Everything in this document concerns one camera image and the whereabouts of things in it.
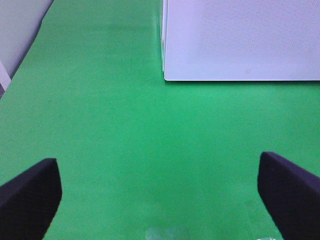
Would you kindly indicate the white microwave door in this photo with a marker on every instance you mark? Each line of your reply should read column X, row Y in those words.
column 241, row 40

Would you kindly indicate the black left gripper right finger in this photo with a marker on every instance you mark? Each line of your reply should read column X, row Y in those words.
column 291, row 195

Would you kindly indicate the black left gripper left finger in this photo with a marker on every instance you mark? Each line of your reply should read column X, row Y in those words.
column 29, row 202

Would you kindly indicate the white microwave oven body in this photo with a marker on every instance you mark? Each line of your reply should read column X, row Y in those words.
column 161, row 30

